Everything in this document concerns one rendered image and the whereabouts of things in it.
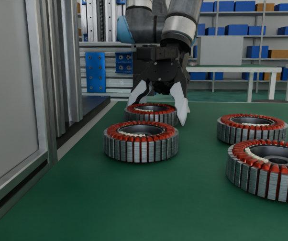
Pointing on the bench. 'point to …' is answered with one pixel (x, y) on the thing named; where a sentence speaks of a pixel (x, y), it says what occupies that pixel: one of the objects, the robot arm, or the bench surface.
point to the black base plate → (90, 107)
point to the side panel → (15, 104)
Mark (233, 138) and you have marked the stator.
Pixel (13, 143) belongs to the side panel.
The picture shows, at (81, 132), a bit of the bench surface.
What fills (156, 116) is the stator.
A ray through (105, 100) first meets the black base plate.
